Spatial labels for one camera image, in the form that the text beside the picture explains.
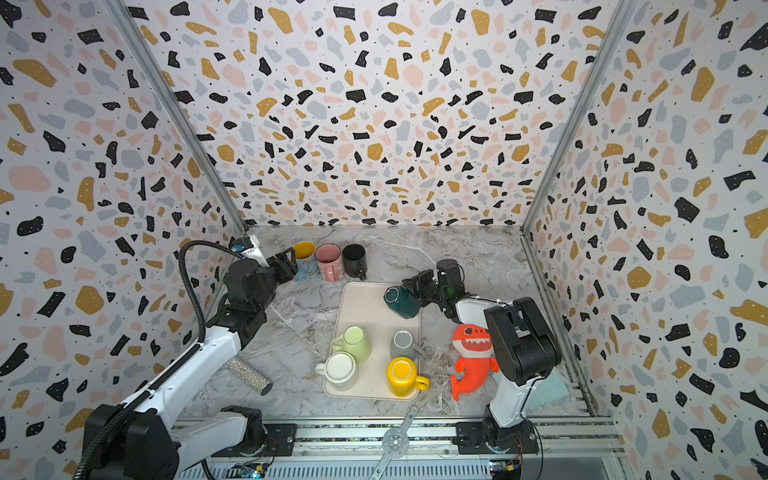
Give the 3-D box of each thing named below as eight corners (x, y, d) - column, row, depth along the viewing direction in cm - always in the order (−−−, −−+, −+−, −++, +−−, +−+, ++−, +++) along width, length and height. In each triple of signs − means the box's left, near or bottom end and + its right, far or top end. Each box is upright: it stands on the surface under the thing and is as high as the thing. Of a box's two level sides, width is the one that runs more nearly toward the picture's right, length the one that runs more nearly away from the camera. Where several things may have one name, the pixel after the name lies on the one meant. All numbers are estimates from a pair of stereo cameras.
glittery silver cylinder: (227, 370, 87) (222, 366, 84) (238, 358, 89) (234, 353, 86) (264, 398, 82) (260, 394, 79) (275, 384, 84) (271, 380, 82)
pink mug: (317, 293, 104) (310, 272, 95) (324, 263, 112) (317, 242, 103) (340, 293, 104) (334, 273, 95) (344, 264, 113) (340, 242, 103)
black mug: (343, 281, 107) (340, 265, 100) (347, 259, 113) (344, 243, 106) (365, 281, 107) (363, 265, 100) (368, 259, 113) (366, 243, 106)
